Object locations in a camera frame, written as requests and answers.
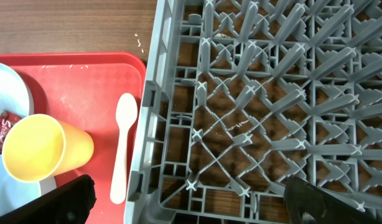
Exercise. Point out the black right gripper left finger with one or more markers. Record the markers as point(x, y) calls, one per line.
point(70, 203)

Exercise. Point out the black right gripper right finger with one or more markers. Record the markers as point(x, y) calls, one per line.
point(306, 203)

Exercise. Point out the light blue bowl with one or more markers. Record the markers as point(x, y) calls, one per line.
point(14, 194)

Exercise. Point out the yellow plastic cup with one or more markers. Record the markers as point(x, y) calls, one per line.
point(40, 146)

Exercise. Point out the red snack wrapper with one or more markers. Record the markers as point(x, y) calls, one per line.
point(7, 121)

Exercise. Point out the light blue plate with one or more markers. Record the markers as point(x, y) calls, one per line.
point(15, 95)

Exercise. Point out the grey dishwasher rack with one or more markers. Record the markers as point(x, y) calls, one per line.
point(241, 96)

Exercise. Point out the white plastic spoon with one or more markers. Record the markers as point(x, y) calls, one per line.
point(126, 116)

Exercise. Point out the red plastic tray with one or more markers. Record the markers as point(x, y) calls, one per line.
point(83, 89)

